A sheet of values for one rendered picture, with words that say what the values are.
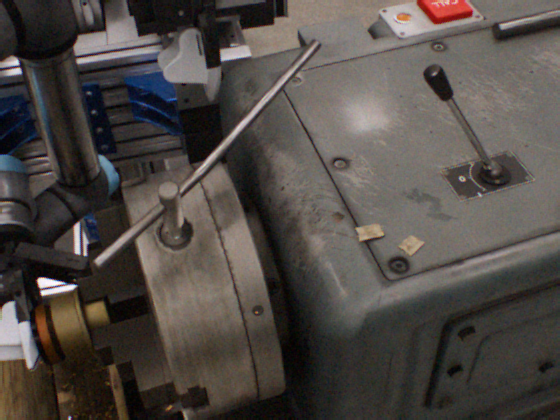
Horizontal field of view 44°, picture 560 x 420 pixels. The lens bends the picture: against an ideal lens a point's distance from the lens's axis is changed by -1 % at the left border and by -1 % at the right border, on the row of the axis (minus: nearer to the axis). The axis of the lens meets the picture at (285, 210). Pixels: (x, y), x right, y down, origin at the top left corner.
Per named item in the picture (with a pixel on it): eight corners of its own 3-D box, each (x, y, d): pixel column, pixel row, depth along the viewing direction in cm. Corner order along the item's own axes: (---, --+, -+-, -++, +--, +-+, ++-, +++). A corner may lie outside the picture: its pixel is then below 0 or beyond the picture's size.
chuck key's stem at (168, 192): (177, 257, 79) (168, 202, 69) (163, 245, 80) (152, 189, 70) (191, 244, 80) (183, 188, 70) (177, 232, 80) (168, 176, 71)
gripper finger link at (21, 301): (23, 338, 87) (18, 284, 92) (38, 334, 87) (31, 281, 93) (11, 317, 83) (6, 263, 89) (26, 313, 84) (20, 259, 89)
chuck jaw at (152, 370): (179, 301, 86) (202, 380, 78) (185, 325, 90) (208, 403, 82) (89, 327, 84) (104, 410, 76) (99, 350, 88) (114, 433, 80)
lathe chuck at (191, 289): (198, 239, 112) (179, 114, 86) (258, 429, 97) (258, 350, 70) (143, 255, 111) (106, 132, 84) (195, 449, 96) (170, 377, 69)
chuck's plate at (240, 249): (219, 233, 113) (207, 107, 86) (282, 421, 98) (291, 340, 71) (198, 239, 112) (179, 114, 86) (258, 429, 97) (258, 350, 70)
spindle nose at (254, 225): (246, 240, 107) (244, 160, 89) (292, 367, 97) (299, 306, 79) (227, 245, 106) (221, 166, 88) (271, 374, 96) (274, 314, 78)
